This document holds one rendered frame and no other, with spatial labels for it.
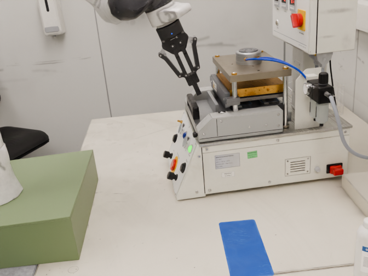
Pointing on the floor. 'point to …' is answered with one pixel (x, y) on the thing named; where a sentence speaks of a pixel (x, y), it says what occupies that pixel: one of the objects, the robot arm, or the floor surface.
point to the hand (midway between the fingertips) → (194, 84)
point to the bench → (205, 211)
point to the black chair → (22, 141)
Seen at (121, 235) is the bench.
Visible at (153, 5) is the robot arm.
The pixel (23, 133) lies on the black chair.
